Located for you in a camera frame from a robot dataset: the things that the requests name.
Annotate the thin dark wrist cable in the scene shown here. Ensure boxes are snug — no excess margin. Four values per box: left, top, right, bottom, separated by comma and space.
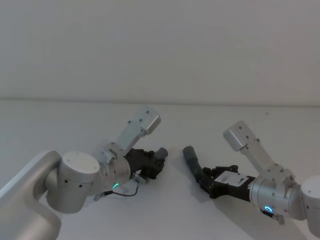
101, 174, 146, 199

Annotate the white table cloth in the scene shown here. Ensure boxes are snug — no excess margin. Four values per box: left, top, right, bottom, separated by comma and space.
0, 97, 320, 240

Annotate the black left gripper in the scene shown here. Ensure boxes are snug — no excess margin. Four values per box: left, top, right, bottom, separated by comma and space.
124, 146, 169, 180

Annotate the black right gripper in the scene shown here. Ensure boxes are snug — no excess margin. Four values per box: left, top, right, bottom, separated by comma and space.
182, 145, 257, 202

